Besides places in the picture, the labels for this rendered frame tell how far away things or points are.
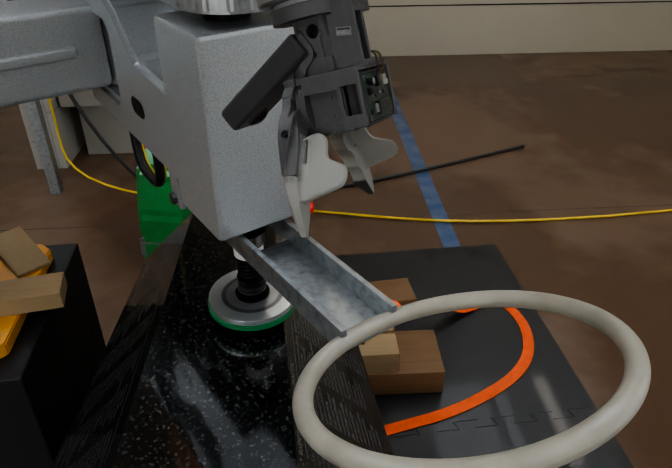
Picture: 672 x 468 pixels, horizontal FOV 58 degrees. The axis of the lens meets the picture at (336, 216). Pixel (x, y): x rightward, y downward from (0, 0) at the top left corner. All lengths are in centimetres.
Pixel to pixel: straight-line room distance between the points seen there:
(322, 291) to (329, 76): 70
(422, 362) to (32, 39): 172
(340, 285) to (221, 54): 49
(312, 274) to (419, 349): 133
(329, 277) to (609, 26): 603
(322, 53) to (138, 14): 104
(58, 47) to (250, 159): 69
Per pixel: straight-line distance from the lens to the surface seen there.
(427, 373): 242
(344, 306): 114
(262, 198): 125
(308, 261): 126
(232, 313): 145
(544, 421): 252
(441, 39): 643
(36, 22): 169
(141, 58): 148
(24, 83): 172
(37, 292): 183
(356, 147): 63
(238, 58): 112
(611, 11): 697
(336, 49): 55
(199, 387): 138
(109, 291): 316
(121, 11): 156
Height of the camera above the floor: 186
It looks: 32 degrees down
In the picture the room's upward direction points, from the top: straight up
